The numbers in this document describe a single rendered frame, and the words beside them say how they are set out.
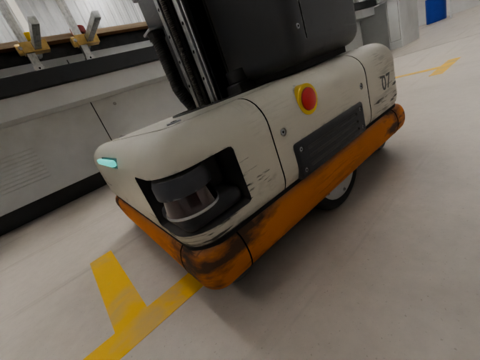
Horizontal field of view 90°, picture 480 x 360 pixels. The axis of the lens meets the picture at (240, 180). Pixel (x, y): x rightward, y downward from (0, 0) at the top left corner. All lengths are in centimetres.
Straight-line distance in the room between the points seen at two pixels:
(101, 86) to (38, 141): 49
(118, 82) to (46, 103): 39
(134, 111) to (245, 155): 165
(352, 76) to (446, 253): 34
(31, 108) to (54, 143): 27
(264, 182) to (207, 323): 23
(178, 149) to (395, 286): 33
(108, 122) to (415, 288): 180
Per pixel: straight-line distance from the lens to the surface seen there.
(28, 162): 185
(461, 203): 55
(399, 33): 444
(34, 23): 145
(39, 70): 167
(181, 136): 31
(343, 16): 65
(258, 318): 40
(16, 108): 167
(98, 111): 189
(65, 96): 169
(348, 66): 57
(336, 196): 53
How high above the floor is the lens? 30
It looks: 20 degrees down
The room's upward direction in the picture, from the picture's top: 21 degrees counter-clockwise
